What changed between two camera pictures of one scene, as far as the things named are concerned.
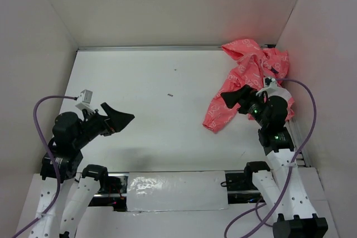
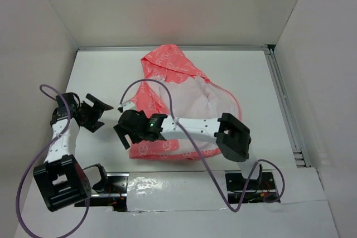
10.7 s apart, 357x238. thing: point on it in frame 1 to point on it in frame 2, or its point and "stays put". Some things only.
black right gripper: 245,96 to 122,130
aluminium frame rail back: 146,47 stays put
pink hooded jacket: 253,64 to 172,84
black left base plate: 113,193 stays put
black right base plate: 241,188 stays put
